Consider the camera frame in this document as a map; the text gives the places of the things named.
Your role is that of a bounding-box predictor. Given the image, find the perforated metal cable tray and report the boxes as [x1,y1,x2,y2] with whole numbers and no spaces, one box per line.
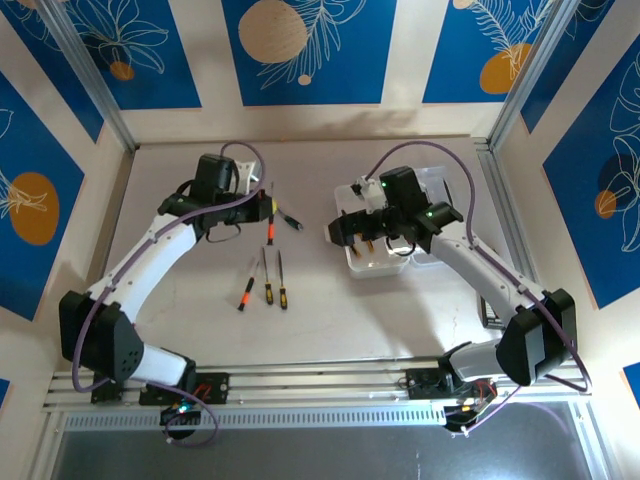
[59,405,448,434]

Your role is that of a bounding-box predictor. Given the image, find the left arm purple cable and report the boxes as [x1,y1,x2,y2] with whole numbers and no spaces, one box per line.
[72,141,266,447]

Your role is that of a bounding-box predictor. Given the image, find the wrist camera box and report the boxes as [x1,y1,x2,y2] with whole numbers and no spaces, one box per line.
[233,158,265,194]
[351,175,387,214]

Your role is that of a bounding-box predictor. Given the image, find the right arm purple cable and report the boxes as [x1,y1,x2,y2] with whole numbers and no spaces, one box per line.
[367,141,594,439]

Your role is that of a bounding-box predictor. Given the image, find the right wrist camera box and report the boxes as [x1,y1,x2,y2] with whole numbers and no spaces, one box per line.
[351,175,387,214]

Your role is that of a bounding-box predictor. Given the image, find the green handle ratchet wrench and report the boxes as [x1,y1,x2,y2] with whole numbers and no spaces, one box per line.
[276,205,306,232]

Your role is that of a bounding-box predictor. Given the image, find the aluminium frame rail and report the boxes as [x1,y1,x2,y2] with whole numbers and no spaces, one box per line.
[42,355,594,416]

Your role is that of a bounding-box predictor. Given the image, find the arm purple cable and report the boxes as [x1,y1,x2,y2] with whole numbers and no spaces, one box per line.
[72,141,266,447]
[367,141,594,439]

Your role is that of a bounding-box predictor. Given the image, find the clear plastic tool box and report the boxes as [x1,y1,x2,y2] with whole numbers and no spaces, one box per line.
[331,163,452,280]

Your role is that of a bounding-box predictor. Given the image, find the orange black screwdriver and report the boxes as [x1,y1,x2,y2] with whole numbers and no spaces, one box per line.
[266,180,278,247]
[237,259,262,313]

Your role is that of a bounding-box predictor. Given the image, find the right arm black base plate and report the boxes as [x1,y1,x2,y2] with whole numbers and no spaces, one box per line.
[406,367,497,401]

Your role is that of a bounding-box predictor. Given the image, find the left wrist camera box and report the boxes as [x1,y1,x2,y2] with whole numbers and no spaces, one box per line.
[233,158,265,194]

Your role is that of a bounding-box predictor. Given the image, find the black metal bracket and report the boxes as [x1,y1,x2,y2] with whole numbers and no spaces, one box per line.
[91,379,124,404]

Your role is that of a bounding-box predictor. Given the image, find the aluminium frame post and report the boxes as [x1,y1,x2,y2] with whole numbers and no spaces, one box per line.
[37,0,140,152]
[487,0,576,151]

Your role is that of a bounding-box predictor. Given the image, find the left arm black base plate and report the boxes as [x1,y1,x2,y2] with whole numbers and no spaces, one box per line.
[138,372,232,407]

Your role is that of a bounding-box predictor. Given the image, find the aluminium side rail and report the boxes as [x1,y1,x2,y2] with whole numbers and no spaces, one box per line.
[473,137,531,281]

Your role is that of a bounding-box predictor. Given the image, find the long yellow black file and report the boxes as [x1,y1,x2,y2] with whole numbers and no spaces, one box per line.
[276,249,291,311]
[260,245,275,307]

